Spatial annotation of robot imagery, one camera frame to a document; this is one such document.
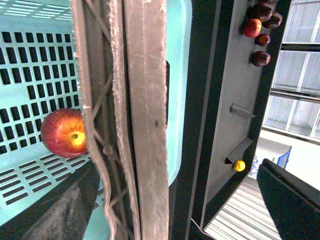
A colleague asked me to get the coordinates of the small dark red apple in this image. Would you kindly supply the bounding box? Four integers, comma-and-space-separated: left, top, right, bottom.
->
254, 33, 271, 47

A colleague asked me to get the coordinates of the dark apple back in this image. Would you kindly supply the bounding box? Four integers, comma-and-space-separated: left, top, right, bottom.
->
262, 12, 283, 30

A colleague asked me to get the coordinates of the red apple with yellow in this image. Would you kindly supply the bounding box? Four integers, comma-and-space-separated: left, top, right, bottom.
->
40, 108, 87, 158

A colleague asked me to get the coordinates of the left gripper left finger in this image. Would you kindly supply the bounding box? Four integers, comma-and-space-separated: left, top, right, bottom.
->
70, 0, 170, 240

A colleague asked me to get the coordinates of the black triangular divider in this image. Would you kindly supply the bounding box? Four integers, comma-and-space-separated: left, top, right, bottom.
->
229, 103, 256, 119

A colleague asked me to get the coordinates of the light teal plastic basket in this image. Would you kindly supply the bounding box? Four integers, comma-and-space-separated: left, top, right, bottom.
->
0, 0, 192, 240

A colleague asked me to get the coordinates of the orange red apple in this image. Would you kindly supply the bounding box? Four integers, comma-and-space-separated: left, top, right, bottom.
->
242, 18, 262, 38

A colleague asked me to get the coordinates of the black flat divider strip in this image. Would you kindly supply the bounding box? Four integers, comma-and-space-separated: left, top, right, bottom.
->
224, 137, 253, 165

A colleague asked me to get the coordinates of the glass door refrigerator row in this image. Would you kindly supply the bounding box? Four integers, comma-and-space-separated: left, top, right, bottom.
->
262, 0, 320, 145

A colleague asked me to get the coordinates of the black upper display tray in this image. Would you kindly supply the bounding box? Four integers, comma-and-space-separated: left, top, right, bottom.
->
170, 0, 291, 240

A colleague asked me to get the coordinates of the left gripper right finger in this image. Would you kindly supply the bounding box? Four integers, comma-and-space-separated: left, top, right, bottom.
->
257, 158, 320, 240

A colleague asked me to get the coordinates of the yellow lemon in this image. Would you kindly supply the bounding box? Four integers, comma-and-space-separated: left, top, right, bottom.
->
233, 160, 246, 172

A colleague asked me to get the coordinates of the dark apple right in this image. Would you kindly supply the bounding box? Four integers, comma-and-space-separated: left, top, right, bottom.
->
250, 51, 271, 67

